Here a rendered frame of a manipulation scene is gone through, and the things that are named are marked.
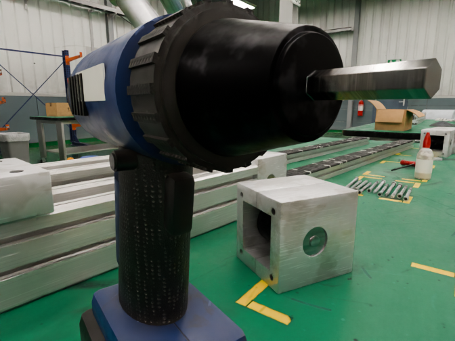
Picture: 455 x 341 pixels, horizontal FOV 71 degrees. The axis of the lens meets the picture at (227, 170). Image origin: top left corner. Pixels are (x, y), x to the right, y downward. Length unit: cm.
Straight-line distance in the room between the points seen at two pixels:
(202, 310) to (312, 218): 17
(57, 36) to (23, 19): 75
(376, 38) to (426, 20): 138
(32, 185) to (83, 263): 10
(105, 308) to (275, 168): 43
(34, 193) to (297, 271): 26
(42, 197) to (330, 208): 28
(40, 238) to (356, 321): 30
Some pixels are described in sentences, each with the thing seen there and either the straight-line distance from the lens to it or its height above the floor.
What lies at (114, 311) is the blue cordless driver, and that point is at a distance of 21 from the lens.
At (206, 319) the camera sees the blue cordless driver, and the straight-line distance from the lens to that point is 20.
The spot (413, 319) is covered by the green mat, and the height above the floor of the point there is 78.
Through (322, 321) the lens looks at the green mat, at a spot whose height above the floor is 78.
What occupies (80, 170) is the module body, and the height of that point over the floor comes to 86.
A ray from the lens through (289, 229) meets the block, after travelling 32.
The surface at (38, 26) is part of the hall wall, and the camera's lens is 895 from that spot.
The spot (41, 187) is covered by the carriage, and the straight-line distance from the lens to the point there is 34.
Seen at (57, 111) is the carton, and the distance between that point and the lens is 586.
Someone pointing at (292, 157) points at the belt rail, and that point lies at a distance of 107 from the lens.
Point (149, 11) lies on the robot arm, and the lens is 99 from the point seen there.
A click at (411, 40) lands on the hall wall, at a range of 1167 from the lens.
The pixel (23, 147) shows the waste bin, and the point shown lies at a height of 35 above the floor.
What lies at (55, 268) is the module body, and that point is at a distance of 37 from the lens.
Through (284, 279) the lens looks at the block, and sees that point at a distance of 34.
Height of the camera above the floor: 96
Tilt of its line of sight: 12 degrees down
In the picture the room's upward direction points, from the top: straight up
